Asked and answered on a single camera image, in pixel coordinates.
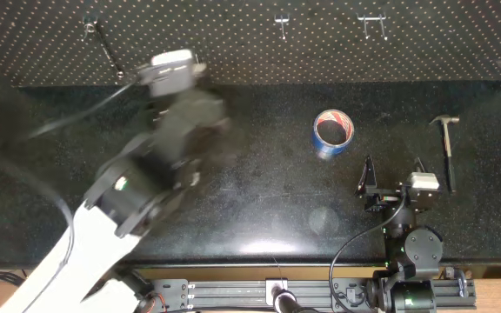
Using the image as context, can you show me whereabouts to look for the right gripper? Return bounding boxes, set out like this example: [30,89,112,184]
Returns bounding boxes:
[354,155,435,214]

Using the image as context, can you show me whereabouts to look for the wrench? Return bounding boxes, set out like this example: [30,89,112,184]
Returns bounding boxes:
[83,19,126,80]

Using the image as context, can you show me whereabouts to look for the black pegboard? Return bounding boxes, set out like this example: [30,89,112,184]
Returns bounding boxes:
[0,0,501,87]

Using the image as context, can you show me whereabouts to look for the hammer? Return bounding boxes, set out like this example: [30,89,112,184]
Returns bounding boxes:
[429,114,461,194]

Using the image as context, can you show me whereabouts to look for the roll of blue tape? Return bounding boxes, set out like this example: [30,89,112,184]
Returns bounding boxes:
[311,108,356,157]

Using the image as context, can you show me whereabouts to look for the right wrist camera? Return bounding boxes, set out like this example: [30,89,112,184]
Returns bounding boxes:
[406,171,441,191]

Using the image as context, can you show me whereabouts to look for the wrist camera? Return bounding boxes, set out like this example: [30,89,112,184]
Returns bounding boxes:
[138,48,207,98]
[406,171,441,191]

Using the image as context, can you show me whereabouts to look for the black cable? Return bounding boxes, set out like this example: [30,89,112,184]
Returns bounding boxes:
[0,79,150,267]
[328,194,409,313]

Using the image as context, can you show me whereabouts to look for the mounting rail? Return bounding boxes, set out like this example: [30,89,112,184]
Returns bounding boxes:
[144,265,478,313]

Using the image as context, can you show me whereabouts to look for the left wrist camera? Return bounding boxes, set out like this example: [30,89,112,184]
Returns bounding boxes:
[138,48,207,98]

